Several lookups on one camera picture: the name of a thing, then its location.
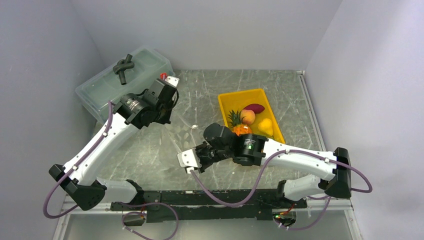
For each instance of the yellow toy pear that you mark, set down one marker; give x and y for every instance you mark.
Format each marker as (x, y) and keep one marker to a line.
(266, 127)

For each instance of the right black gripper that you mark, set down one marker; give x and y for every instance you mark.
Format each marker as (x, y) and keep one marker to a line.
(202, 169)

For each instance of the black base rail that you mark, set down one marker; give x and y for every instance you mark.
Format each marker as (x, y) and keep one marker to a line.
(165, 205)

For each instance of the toy peach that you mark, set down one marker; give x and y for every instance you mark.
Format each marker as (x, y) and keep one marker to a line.
(247, 117)

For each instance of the purple toy sweet potato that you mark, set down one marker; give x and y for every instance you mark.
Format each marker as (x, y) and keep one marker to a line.
(255, 107)

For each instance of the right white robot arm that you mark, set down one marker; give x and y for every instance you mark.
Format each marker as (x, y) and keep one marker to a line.
(327, 172)

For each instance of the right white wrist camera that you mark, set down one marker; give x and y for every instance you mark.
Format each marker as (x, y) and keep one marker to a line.
(189, 161)

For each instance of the black knotted foam tube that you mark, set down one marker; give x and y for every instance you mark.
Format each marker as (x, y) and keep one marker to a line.
(121, 66)

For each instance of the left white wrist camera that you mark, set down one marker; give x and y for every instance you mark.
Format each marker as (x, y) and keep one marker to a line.
(171, 80)

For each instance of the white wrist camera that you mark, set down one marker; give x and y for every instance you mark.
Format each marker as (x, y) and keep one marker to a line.
(171, 80)
(189, 161)

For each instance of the yellow plastic tray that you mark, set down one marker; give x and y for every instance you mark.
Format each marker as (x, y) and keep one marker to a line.
(238, 100)

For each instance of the clear lidded storage box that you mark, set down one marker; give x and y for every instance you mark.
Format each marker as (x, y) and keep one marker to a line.
(106, 85)

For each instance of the toy pineapple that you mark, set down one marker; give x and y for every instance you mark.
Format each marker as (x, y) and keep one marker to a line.
(235, 124)

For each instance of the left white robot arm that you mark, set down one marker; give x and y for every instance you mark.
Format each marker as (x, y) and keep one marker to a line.
(79, 176)

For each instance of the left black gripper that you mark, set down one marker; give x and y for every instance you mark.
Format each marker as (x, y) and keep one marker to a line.
(166, 118)

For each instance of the clear zip top bag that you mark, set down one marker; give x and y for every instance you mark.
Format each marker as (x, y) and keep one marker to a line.
(181, 134)

